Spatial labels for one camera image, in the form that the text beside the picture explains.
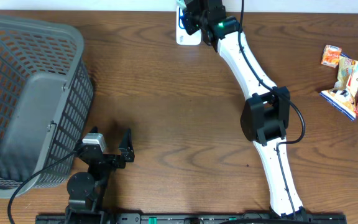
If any orange tissue pack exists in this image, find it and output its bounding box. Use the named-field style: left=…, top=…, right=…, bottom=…
left=321, top=45, right=342, bottom=68

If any white wet wipes pack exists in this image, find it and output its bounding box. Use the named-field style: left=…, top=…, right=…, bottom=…
left=177, top=0, right=186, bottom=10

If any grey plastic shopping basket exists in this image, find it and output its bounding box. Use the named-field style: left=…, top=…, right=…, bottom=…
left=0, top=16, right=94, bottom=198

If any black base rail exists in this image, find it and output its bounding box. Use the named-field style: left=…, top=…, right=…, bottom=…
left=35, top=212, right=347, bottom=224

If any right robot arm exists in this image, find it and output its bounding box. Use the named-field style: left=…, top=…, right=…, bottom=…
left=177, top=0, right=303, bottom=218

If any white barcode scanner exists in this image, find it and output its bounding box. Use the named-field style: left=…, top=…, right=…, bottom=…
left=176, top=6, right=202, bottom=45

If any yellow snack chip bag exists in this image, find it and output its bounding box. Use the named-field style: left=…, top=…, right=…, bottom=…
left=319, top=54, right=358, bottom=121

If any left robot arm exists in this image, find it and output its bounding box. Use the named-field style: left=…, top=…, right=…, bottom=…
left=65, top=128, right=135, bottom=223

